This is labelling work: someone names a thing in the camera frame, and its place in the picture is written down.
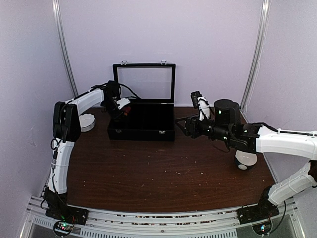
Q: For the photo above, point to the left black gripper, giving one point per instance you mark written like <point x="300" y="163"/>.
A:
<point x="111" y="114"/>

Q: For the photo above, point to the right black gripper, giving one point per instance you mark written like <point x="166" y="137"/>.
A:
<point x="191" y="125"/>

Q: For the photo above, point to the black red orange argyle sock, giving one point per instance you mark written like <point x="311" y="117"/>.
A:
<point x="126" y="110"/>

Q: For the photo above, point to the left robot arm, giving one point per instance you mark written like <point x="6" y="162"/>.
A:
<point x="67" y="130"/>

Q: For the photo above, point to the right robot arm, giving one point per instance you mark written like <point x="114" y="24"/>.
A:
<point x="262" y="138"/>

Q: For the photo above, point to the black display box with lid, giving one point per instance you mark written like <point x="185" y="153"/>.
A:
<point x="151" y="88"/>

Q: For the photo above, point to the white fluted bowl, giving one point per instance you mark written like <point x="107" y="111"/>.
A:
<point x="87" y="122"/>

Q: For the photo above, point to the white and navy bowl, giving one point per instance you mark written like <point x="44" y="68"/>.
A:
<point x="244" y="160"/>

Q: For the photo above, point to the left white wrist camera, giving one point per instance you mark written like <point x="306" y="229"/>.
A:
<point x="122" y="103"/>

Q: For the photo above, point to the left aluminium frame post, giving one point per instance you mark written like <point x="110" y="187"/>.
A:
<point x="63" y="46"/>

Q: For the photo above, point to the aluminium frame post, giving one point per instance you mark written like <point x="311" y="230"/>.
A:
<point x="63" y="46"/>
<point x="255" y="63"/>

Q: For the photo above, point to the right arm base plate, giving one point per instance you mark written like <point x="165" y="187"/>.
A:
<point x="250" y="214"/>

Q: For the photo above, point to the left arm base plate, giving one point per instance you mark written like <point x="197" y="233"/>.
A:
<point x="70" y="215"/>

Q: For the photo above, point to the front aluminium rail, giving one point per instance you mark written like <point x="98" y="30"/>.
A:
<point x="221" y="223"/>

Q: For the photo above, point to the right aluminium frame post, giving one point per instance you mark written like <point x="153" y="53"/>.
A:
<point x="255" y="63"/>

